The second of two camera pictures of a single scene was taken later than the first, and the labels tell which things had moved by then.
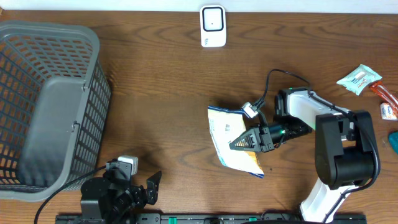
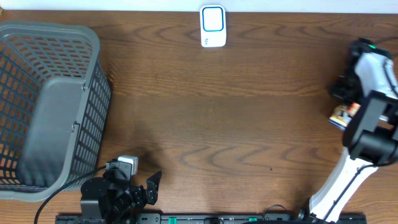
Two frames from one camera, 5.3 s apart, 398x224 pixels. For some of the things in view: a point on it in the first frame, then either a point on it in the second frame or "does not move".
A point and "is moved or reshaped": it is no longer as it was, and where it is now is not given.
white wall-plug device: (212, 25) does not move
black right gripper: (261, 140) -> (334, 90)
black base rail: (213, 218) does not move
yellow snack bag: (225, 126) is moved or reshaped
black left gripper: (153, 185) does not move
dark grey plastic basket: (55, 105) does not move
